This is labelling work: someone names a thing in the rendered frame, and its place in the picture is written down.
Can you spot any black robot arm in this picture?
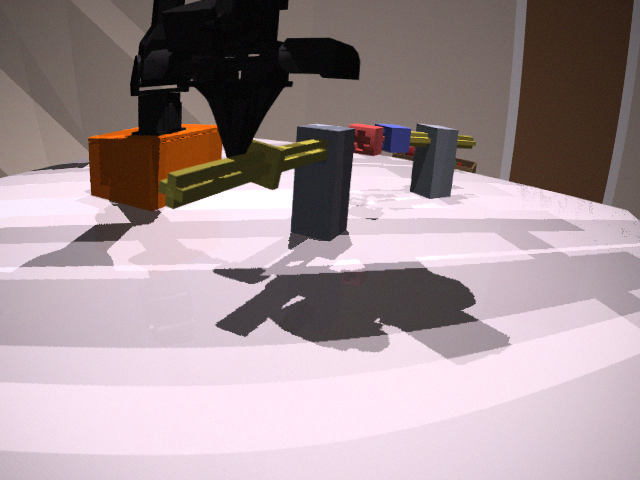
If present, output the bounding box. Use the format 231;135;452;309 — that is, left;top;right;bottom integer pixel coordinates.
130;0;271;136

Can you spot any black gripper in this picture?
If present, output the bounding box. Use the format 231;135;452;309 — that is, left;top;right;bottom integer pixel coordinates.
143;0;361;158

